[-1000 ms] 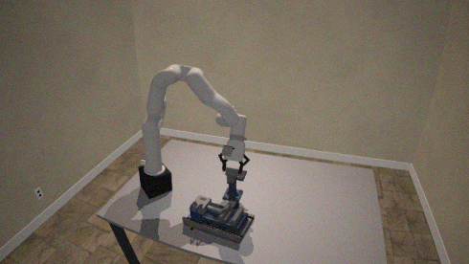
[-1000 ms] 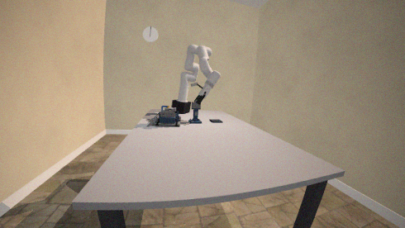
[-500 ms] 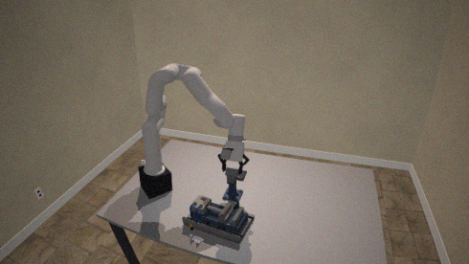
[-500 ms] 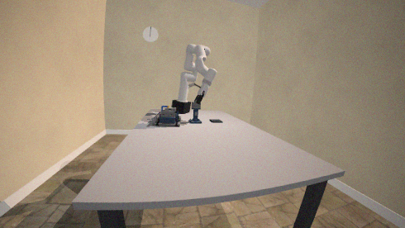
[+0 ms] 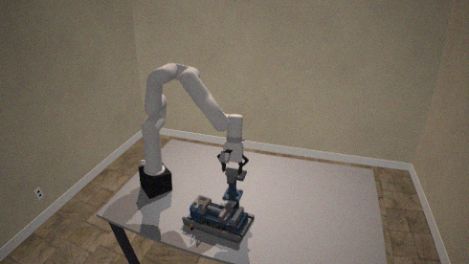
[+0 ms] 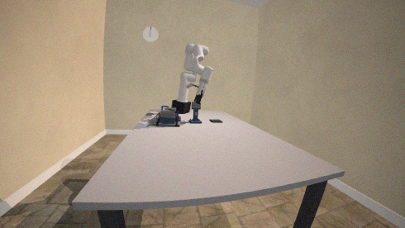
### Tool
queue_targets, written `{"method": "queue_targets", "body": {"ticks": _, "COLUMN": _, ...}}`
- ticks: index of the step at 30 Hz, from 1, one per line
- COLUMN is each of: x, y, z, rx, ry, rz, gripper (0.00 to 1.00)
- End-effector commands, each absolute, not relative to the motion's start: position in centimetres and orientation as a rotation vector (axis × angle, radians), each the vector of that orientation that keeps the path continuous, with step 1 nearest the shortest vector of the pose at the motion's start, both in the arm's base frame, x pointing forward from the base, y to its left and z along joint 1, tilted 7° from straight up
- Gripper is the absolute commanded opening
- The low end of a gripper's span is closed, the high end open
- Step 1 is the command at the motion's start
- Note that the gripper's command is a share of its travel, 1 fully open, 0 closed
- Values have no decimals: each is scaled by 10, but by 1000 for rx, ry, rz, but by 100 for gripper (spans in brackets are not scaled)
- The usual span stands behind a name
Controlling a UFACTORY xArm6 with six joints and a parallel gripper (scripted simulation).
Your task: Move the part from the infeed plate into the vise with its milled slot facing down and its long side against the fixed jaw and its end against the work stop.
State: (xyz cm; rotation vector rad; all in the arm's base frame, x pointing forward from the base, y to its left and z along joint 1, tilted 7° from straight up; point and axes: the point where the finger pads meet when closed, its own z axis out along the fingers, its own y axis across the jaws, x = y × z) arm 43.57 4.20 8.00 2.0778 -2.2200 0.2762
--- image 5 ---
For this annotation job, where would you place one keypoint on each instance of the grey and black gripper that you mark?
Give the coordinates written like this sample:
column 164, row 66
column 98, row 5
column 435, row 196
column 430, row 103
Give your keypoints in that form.
column 236, row 156

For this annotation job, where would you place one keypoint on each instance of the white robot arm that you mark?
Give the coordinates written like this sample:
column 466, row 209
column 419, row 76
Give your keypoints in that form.
column 156, row 103

